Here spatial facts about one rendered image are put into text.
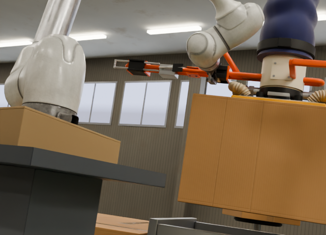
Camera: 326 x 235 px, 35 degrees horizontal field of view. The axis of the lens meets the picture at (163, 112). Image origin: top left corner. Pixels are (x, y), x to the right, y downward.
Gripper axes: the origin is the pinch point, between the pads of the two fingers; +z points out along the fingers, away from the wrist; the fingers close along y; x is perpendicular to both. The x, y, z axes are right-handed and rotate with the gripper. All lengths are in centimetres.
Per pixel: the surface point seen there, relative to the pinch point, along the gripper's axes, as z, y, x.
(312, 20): -4.5, -23.0, 35.4
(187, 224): 14, 62, -7
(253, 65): 861, -237, -83
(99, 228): -21, 66, -33
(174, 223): -11, 61, -7
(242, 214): 145, 57, 2
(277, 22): -9.8, -19.5, 22.7
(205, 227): 29, 63, -2
